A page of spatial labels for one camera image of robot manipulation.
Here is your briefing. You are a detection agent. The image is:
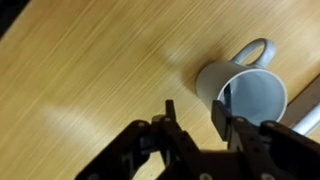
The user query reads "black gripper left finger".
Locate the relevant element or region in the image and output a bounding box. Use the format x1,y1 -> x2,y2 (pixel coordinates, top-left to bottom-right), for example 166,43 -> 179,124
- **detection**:
151,98 -> 203,169

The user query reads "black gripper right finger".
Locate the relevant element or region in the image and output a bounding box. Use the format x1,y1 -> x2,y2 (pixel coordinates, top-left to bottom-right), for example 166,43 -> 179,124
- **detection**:
211,99 -> 266,153

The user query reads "white ceramic mug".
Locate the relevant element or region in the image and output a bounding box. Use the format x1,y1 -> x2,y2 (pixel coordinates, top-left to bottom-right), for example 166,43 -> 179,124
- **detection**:
195,37 -> 289,128

